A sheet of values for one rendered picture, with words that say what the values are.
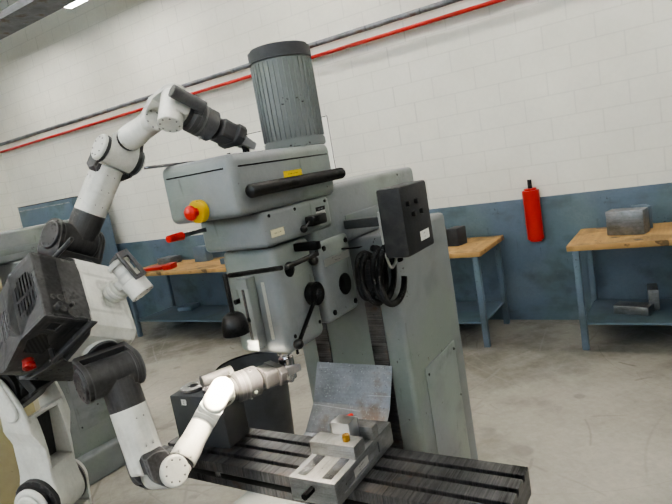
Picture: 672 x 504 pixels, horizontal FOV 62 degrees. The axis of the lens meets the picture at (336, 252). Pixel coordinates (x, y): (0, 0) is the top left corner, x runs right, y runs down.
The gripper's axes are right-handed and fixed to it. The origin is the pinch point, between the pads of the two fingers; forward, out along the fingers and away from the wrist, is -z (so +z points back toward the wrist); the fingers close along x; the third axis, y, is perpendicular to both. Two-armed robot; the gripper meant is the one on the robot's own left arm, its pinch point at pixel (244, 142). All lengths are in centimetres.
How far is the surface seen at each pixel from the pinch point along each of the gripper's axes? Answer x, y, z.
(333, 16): -313, 297, -227
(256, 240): 11.6, -28.1, -5.3
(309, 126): 2.6, 13.8, -18.8
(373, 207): -3, 2, -58
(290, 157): 11.5, -2.1, -9.1
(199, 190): 7.0, -20.1, 12.4
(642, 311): -36, 40, -398
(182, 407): -42, -82, -27
